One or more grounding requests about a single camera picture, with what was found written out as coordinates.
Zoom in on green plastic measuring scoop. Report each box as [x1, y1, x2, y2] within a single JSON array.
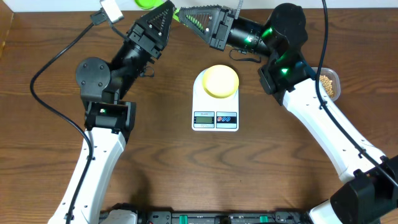
[[134, 0, 209, 33]]

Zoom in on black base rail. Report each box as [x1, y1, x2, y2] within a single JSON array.
[[99, 203, 311, 224]]

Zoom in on clear plastic container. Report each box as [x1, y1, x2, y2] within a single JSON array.
[[320, 68, 341, 101]]

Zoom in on yellow bowl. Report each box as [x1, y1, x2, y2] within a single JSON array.
[[202, 65, 239, 99]]

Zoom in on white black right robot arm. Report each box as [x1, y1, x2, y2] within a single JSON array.
[[177, 3, 397, 223]]

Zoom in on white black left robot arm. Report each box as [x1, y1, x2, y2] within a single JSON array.
[[49, 1, 175, 223]]

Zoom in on white digital kitchen scale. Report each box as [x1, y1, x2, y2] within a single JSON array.
[[192, 68, 239, 132]]

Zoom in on soybeans pile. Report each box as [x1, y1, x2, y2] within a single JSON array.
[[320, 75, 334, 98]]

